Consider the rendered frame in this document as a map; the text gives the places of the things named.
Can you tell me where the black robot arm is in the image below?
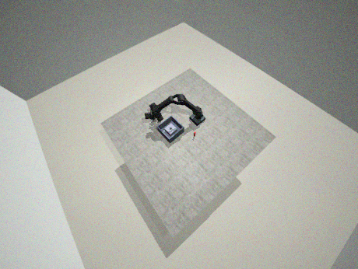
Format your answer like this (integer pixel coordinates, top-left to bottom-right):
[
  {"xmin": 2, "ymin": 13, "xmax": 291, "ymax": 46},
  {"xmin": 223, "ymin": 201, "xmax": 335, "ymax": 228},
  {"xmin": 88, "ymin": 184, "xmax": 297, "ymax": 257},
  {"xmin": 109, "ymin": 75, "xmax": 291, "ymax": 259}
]
[{"xmin": 145, "ymin": 94, "xmax": 203, "ymax": 121}]

